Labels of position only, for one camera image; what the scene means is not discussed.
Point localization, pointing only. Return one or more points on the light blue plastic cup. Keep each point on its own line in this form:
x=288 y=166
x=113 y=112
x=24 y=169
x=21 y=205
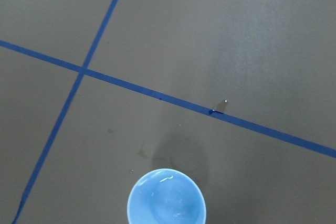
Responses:
x=166 y=196

